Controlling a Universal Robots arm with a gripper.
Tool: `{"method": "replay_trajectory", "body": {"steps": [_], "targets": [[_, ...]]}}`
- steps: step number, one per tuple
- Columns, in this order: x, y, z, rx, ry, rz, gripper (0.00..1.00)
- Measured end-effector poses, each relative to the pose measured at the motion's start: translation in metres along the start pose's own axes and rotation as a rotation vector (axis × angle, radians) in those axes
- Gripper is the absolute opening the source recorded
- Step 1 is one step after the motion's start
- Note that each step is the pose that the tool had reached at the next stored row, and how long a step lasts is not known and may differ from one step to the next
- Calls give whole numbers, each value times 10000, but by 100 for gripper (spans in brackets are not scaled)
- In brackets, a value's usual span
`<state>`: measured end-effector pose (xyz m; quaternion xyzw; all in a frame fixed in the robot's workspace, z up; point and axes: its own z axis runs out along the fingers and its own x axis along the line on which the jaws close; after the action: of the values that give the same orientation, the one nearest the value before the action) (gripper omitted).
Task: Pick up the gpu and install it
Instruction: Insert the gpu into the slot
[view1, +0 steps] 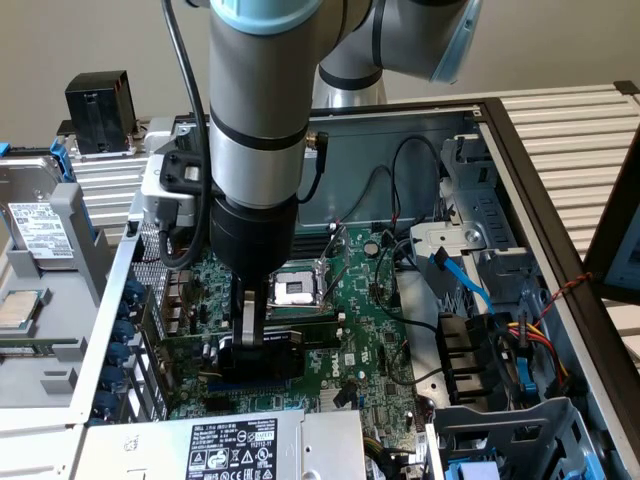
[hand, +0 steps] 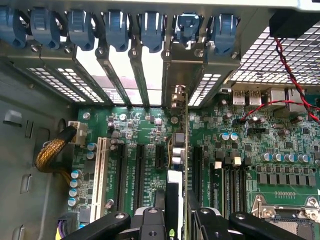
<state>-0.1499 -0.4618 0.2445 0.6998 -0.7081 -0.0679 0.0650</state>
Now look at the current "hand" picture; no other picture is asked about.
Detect red black twisted wire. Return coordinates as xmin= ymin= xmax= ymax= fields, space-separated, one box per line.
xmin=239 ymin=37 xmax=320 ymax=126

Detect white power connector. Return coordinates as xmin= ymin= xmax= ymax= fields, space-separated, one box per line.
xmin=67 ymin=120 xmax=89 ymax=148

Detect open grey PC case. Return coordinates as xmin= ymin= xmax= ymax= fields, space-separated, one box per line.
xmin=0 ymin=0 xmax=320 ymax=240

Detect silver USB port block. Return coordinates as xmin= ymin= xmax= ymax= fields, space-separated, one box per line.
xmin=231 ymin=87 xmax=263 ymax=106

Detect empty black RAM slot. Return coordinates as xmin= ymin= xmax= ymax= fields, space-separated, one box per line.
xmin=224 ymin=159 xmax=236 ymax=216
xmin=235 ymin=159 xmax=248 ymax=215

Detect white PCI expansion slot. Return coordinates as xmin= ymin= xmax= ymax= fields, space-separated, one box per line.
xmin=89 ymin=136 xmax=109 ymax=224

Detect black intrusion switch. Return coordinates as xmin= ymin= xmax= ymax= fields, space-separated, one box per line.
xmin=268 ymin=9 xmax=320 ymax=40

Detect silver network port block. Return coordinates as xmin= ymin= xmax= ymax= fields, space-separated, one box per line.
xmin=266 ymin=87 xmax=306 ymax=113

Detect green Dell motherboard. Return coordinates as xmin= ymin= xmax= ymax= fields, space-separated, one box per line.
xmin=72 ymin=92 xmax=320 ymax=240

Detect yellow sleeved power cable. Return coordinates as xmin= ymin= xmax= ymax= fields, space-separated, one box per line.
xmin=34 ymin=124 xmax=78 ymax=191

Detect silver CPU socket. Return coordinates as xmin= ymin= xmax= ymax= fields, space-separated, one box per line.
xmin=249 ymin=192 xmax=320 ymax=240

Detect blue slot retention clip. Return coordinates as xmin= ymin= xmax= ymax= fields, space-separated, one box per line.
xmin=139 ymin=11 xmax=165 ymax=54
xmin=0 ymin=6 xmax=27 ymax=50
xmin=66 ymin=8 xmax=96 ymax=52
xmin=211 ymin=13 xmax=238 ymax=56
xmin=173 ymin=12 xmax=202 ymax=48
xmin=29 ymin=6 xmax=61 ymax=51
xmin=103 ymin=9 xmax=131 ymax=53

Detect short black expansion slot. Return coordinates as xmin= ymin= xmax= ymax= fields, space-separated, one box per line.
xmin=154 ymin=144 xmax=166 ymax=170

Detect yellow purple wire bundle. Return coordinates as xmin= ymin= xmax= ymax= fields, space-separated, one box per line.
xmin=55 ymin=216 xmax=74 ymax=240

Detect long black expansion slot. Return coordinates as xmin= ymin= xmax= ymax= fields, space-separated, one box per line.
xmin=114 ymin=142 xmax=128 ymax=212
xmin=132 ymin=142 xmax=147 ymax=212
xmin=192 ymin=145 xmax=205 ymax=210

